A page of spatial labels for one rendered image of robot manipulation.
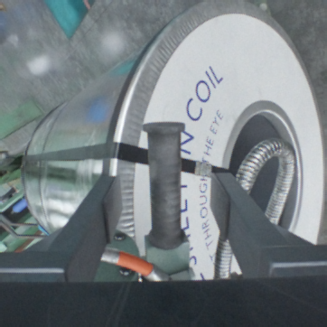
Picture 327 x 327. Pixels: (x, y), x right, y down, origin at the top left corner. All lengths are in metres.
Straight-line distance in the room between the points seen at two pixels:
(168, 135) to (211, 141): 0.39
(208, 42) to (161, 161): 0.49
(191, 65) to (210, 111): 0.12
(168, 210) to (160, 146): 0.07
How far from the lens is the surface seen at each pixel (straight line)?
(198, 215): 0.58
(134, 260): 0.23
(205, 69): 0.63
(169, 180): 0.23
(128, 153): 0.44
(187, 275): 0.29
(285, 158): 0.30
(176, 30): 0.59
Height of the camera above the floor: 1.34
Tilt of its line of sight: 29 degrees down
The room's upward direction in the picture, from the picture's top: 135 degrees counter-clockwise
